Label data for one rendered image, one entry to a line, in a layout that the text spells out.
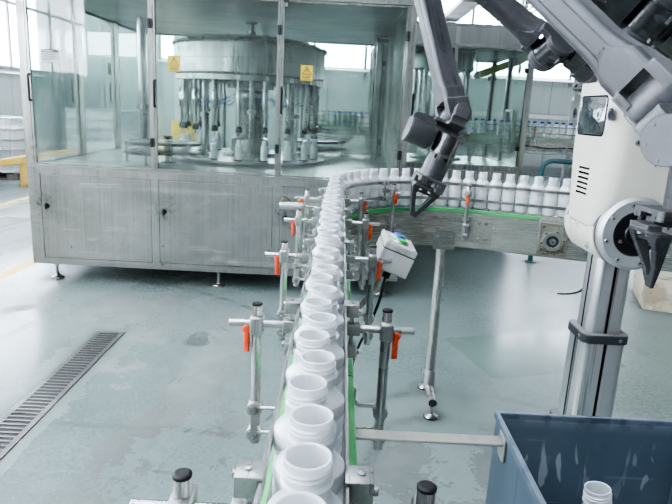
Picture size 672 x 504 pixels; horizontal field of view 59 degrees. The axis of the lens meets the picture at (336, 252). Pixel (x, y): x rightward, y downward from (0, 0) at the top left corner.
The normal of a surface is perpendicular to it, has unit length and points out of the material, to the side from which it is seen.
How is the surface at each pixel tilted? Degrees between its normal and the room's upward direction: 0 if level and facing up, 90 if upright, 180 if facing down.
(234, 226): 90
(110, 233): 90
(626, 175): 101
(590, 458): 90
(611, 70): 94
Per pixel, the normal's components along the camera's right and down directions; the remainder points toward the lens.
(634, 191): -0.02, 0.41
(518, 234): -0.32, 0.21
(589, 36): -0.71, 0.19
